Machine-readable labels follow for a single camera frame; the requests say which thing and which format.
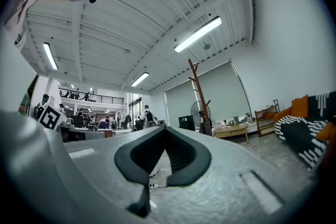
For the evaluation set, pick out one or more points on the black white striped blanket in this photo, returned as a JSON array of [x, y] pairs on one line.
[[296, 133]]

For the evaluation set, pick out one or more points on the black tower cabinet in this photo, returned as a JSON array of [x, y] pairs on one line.
[[187, 122]]

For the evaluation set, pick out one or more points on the oval wooden coffee table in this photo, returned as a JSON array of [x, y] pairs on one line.
[[231, 129]]

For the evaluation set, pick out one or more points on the metal frame shelf rack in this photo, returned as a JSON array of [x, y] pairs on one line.
[[265, 126]]

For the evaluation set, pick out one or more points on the brown wooden coat rack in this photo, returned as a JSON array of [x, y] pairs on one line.
[[197, 84]]

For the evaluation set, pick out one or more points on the ceiling tube light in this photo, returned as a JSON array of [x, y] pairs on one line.
[[197, 34], [140, 79], [50, 56]]

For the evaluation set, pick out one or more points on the black standing fan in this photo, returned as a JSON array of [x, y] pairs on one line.
[[195, 112]]

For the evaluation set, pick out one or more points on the white power strip with plugs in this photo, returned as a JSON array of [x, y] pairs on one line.
[[154, 185]]

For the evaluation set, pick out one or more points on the orange sofa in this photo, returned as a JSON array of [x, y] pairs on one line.
[[282, 112]]

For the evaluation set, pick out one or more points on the grey roller blind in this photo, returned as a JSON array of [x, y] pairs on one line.
[[223, 91]]

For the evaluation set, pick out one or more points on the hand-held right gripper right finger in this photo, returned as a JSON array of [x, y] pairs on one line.
[[191, 162]]

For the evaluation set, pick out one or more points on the black balcony railing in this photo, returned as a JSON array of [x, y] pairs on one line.
[[105, 99]]

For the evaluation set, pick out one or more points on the large orange cushion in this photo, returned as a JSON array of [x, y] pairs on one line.
[[299, 107]]

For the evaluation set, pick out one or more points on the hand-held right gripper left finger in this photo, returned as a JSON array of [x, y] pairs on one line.
[[136, 162]]

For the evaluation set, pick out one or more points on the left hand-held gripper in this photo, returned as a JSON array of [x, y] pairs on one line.
[[50, 118]]

